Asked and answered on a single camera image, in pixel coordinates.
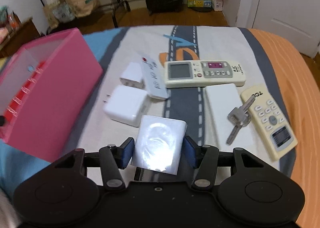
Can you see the large white charger adapter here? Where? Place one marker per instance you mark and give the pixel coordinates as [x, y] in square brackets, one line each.
[127, 105]

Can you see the slim white remote control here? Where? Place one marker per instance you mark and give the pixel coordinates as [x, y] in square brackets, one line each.
[153, 81]

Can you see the white door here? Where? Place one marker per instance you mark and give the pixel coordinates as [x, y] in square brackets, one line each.
[295, 20]

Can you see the white rectangular box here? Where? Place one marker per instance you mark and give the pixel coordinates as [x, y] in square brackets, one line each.
[221, 100]

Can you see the silver keys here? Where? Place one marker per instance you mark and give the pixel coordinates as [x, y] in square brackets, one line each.
[240, 118]

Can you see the road pattern bed blanket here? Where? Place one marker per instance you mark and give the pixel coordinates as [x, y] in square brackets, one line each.
[267, 59]

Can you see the large white AC remote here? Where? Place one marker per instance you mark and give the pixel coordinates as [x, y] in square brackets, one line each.
[202, 73]

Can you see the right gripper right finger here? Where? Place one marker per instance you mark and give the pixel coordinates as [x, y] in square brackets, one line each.
[204, 160]

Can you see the wooden nightstand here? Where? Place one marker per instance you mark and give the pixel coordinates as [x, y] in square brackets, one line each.
[26, 33]

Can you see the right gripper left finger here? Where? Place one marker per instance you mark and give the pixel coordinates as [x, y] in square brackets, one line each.
[112, 159]

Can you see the cream TCL remote control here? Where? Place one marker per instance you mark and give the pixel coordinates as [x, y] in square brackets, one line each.
[270, 122]

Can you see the small white charger plug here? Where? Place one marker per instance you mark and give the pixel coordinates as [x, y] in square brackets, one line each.
[132, 76]

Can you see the pink storage box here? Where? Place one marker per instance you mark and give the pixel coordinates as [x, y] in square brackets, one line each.
[43, 89]

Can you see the brown paper bag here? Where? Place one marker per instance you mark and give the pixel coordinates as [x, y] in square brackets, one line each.
[83, 8]

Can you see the white power bank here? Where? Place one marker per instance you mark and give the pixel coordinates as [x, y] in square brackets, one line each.
[159, 143]

